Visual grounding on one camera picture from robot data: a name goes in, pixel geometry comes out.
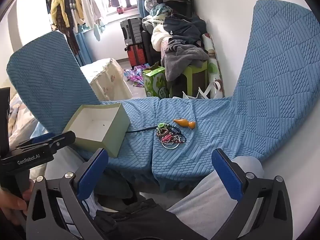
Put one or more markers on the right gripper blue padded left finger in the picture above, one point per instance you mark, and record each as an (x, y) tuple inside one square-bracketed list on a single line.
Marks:
[(45, 220)]

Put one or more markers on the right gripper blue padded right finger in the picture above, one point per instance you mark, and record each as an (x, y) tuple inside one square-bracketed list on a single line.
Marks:
[(263, 209)]

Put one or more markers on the pale green cardboard box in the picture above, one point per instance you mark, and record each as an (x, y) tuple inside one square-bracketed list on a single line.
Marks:
[(99, 126)]

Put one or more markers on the orange gourd ornament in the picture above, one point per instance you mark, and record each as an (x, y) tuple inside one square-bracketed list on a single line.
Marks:
[(185, 123)]

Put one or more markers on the pink hair clip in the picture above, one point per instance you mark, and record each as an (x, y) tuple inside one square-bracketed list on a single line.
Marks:
[(167, 138)]

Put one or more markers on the black patterned bangle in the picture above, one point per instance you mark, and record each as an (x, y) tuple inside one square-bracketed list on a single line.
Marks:
[(161, 132)]

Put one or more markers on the person's left hand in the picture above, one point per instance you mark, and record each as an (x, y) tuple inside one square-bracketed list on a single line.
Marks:
[(11, 203)]

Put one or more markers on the black bag on lap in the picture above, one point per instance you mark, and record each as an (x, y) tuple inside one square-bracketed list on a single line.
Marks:
[(143, 220)]

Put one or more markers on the blue textured sofa cover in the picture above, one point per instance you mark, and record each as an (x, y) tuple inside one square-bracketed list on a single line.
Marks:
[(277, 88)]

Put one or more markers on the cream lace covered table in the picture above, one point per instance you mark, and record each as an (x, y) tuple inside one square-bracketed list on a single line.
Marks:
[(106, 78)]

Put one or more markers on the floral rolled mat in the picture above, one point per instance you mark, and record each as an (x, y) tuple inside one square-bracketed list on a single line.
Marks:
[(213, 64)]

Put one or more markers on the colourful crumpled umbrella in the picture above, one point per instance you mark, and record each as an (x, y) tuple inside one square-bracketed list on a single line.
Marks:
[(136, 74)]

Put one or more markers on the green plastic stool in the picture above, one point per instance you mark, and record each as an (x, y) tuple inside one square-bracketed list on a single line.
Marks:
[(190, 81)]

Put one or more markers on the green cardboard carton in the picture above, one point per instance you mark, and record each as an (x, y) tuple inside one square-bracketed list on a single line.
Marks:
[(155, 83)]

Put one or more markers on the yellow hanging jacket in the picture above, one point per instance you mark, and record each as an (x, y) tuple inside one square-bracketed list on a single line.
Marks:
[(75, 5)]

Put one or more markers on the grey fleece garment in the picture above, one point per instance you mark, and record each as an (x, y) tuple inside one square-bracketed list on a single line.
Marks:
[(179, 55)]

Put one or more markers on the cream fluffy blanket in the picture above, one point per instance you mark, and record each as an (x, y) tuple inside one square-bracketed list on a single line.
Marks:
[(158, 35)]

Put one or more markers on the dark navy garment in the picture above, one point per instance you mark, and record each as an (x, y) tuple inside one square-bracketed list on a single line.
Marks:
[(180, 27)]

